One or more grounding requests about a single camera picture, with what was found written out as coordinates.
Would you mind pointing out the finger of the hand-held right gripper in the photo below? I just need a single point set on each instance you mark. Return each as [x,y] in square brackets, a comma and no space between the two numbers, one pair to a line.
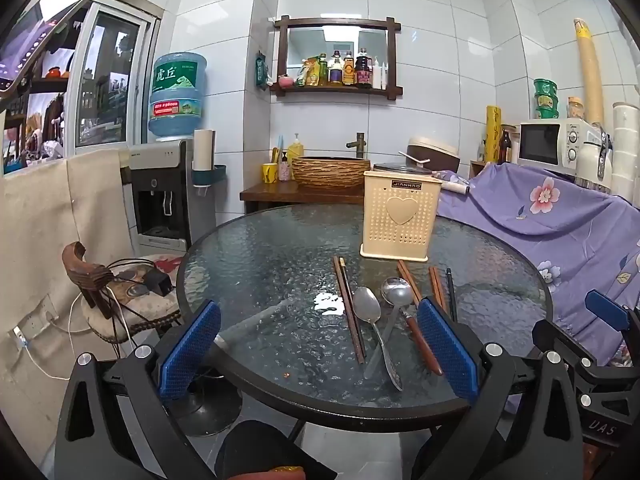
[605,307]
[555,337]

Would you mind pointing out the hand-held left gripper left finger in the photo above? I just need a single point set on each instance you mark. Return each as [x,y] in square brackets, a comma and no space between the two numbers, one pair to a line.
[192,345]

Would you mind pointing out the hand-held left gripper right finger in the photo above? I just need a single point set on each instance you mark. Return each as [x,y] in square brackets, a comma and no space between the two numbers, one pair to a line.
[445,350]

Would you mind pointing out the plain black chopstick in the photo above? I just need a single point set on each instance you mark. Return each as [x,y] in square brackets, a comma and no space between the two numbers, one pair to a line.
[450,290]

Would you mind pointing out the oval metal spoon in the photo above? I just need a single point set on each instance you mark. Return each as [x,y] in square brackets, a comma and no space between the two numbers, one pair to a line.
[367,305]

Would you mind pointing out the beige perforated utensil holder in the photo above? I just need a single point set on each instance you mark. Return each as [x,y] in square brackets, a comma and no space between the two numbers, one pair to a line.
[400,230]

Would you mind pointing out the black round table base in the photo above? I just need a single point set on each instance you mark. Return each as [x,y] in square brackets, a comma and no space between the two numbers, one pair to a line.
[210,415]

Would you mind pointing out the black charger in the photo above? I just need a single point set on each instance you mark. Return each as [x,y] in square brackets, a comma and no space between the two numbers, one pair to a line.
[157,280]

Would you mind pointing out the wooden chair with cushion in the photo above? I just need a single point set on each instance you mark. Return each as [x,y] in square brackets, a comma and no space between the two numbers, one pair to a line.
[130,300]

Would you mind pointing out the purple floral cloth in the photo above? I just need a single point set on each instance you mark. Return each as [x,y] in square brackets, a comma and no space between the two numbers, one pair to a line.
[560,240]

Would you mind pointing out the person's leg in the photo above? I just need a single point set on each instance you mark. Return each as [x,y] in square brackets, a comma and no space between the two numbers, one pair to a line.
[260,452]

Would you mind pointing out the white electric kettle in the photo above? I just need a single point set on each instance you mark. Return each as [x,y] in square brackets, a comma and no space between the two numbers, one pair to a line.
[595,162]

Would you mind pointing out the stack of white cups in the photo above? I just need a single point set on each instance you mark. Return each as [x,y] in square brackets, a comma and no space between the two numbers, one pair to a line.
[625,150]

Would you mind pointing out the white microwave oven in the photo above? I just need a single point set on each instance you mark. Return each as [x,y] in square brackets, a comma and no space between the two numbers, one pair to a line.
[540,145]

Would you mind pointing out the beige hanging cloth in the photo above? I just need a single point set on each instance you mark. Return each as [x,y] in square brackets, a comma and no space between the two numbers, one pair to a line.
[50,240]

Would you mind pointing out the dark wooden sink table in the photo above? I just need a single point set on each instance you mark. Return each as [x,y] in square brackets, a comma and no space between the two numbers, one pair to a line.
[280,191]

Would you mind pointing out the grey water dispenser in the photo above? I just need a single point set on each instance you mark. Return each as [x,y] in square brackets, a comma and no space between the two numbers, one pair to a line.
[160,170]

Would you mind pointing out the small wooden box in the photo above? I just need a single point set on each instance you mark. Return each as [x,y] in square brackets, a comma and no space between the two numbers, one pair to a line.
[477,167]

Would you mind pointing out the yellow cup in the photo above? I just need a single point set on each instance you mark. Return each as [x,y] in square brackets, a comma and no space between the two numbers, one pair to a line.
[270,174]

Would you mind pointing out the dark brown glass bottle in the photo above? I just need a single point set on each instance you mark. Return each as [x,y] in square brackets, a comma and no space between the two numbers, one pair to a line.
[505,147]

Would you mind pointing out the cream pan with lid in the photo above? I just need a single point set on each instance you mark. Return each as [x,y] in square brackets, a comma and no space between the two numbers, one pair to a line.
[400,166]

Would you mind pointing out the brown and white rice cooker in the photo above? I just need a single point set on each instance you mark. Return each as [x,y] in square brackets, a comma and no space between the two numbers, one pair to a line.
[435,157]

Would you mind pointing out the pink pump bottle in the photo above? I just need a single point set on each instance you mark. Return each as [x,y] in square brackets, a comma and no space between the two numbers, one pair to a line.
[284,169]

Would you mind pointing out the jar with orange lid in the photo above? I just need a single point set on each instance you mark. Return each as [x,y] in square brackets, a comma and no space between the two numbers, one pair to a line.
[575,107]

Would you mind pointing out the yellow patterned roll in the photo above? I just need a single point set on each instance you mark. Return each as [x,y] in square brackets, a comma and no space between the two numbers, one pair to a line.
[493,130]

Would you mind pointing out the woven pattern wash basin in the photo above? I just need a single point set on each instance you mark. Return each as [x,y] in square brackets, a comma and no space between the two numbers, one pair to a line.
[325,172]

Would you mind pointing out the stack of green bowls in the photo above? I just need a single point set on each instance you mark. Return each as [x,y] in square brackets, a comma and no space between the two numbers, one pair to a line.
[545,97]

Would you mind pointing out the blue toothbrush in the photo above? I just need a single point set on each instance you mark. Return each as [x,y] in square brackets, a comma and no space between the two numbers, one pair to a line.
[280,142]

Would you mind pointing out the yellow soap pump bottle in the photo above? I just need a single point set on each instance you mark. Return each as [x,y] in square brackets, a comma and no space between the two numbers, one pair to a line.
[295,149]

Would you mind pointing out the bronze faucet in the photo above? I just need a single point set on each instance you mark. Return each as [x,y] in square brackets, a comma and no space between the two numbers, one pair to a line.
[359,145]

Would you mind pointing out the long beige roll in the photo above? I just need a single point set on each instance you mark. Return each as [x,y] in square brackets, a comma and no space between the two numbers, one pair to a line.
[589,75]

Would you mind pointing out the blue water jug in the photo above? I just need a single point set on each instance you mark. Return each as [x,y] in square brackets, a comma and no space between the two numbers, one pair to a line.
[177,90]

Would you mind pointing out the thin white bottle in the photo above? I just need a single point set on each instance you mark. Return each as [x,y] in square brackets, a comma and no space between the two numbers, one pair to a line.
[384,75]

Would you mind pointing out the green hanging packet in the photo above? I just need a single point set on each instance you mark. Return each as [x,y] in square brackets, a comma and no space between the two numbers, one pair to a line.
[261,71]

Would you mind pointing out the white framed window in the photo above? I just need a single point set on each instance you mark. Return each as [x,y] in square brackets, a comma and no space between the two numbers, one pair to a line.
[107,75]

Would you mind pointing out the dark wooden mirror shelf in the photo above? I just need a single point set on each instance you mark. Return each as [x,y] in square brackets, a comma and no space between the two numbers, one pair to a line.
[330,90]

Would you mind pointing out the white squeeze bottle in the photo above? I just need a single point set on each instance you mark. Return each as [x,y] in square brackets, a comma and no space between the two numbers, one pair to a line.
[376,74]

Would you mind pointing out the dark sauce bottle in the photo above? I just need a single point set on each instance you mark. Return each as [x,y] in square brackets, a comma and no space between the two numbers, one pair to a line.
[363,69]

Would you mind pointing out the yellow green packet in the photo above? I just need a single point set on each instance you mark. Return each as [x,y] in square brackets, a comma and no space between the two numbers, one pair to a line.
[309,72]

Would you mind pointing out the orange label bottle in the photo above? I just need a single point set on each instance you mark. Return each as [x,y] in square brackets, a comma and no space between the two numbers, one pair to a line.
[348,69]

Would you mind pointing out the purple label bottle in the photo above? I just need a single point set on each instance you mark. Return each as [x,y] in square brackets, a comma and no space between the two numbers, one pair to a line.
[336,69]

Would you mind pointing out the green oil bottle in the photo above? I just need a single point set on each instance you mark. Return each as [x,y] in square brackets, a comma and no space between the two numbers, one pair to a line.
[323,69]

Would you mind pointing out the teal wall holder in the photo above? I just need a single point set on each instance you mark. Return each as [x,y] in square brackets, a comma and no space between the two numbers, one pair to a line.
[217,174]

